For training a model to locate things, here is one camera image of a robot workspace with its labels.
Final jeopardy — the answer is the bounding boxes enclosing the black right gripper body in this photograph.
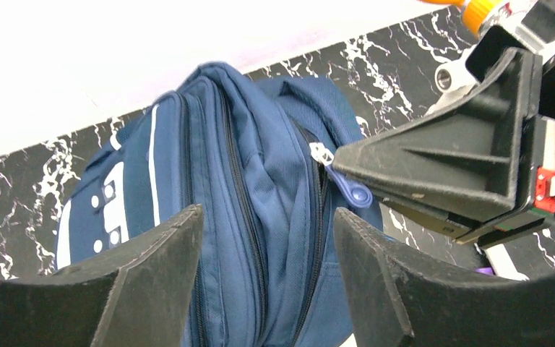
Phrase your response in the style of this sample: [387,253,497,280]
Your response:
[457,1,555,247]

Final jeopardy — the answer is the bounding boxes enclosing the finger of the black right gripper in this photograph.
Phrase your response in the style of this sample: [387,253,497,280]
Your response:
[333,48,542,222]
[382,198,483,239]

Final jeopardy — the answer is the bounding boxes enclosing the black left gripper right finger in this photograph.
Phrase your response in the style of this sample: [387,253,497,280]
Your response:
[334,208,555,346]

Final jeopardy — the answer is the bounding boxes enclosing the navy blue student backpack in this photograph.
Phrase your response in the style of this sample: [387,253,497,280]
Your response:
[55,62,382,346]

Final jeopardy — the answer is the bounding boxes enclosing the white rectangular box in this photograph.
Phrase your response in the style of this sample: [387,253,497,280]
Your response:
[484,244,530,280]

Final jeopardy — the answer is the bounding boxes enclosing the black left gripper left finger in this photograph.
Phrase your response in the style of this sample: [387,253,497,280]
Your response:
[0,205,203,346]

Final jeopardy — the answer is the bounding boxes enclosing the white PVC pipe frame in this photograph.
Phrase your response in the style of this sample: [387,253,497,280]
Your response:
[425,48,479,116]

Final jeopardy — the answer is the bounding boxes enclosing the orange pipe valve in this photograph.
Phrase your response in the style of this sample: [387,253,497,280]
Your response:
[420,0,503,36]

